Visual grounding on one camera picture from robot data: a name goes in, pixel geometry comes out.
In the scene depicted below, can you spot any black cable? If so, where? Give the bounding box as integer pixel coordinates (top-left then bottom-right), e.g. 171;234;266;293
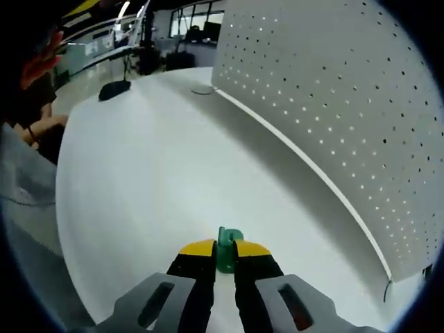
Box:
382;280;395;303

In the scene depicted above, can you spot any grey mesh chair back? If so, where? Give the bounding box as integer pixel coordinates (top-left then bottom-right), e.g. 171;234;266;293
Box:
0;123;70;329

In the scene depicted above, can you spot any black screen stand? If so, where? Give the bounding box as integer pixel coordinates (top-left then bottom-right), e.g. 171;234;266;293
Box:
139;0;161;76

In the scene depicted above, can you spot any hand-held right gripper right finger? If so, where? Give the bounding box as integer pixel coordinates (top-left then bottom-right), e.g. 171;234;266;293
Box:
232;239;386;333

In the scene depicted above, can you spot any black computer mouse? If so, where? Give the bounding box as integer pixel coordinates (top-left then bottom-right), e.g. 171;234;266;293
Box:
98;80;133;102

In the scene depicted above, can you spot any black box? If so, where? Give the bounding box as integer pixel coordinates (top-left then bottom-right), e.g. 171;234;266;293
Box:
165;51;195;72

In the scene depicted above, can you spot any green hook assembly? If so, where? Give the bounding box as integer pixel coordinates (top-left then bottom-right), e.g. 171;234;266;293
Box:
216;225;246;275

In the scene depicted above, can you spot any white perforated mounting plate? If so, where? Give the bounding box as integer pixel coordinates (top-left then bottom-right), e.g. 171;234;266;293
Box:
210;0;444;284

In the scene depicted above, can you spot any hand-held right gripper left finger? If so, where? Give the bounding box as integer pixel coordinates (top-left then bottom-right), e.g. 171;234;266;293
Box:
67;238;218;333

